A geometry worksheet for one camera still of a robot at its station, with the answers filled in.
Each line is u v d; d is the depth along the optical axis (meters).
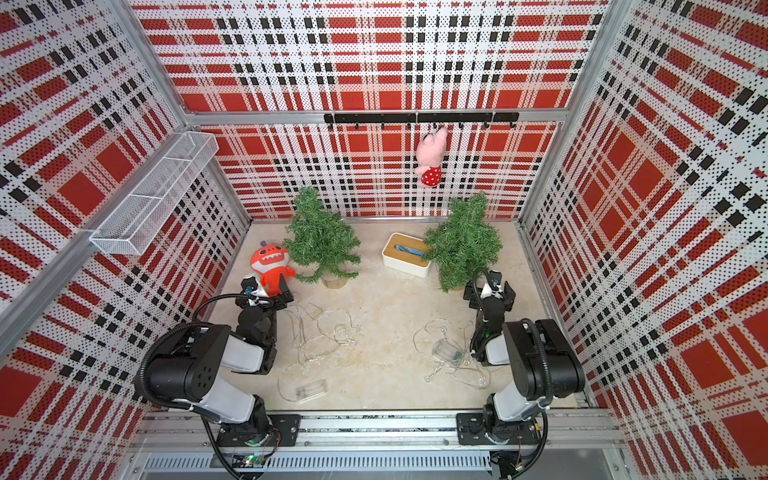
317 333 0.91
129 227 0.69
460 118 0.88
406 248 1.08
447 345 0.89
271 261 0.99
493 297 0.77
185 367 0.45
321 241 0.85
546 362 0.44
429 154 0.92
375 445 0.73
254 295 0.74
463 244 0.81
